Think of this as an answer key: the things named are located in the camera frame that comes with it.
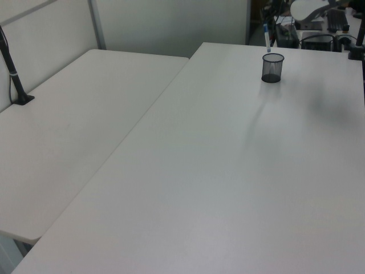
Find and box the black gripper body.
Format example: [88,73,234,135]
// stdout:
[266,0,291,21]

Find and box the white marker with blue cap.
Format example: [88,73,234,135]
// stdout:
[262,24,273,54]

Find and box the black equipment case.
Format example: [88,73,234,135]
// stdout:
[274,24,299,48]

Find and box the black electronics box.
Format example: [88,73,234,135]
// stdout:
[301,32,336,51]

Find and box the black mesh pen cup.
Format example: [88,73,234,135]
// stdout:
[261,53,285,84]

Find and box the black keyboard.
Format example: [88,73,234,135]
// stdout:
[326,7,348,33]

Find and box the black pole with clamp base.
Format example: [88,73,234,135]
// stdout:
[0,24,36,107]

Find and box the black camera stand clamp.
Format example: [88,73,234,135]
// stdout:
[347,17,365,61]

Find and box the grey partition frame post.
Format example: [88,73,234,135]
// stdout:
[87,0,107,51]

